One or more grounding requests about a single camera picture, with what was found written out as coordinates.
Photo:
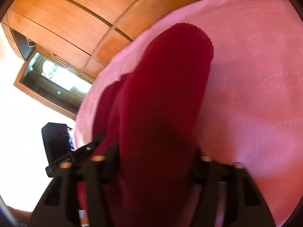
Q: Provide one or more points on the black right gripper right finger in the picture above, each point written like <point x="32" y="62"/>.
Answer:
<point x="230" y="191"/>

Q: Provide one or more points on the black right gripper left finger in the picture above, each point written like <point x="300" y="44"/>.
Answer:
<point x="59" y="205"/>

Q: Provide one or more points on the dark red long-sleeve sweater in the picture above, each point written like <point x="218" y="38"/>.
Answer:
<point x="151" y="114"/>

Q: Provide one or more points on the person's left forearm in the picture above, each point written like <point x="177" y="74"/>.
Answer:
<point x="23" y="217"/>

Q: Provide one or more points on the wood-framed window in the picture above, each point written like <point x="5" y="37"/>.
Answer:
<point x="53" y="82"/>

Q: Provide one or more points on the pink bedspread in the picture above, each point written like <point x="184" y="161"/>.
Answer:
<point x="251" y="112"/>

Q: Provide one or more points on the wooden wardrobe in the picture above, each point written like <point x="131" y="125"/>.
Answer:
<point x="82" y="34"/>

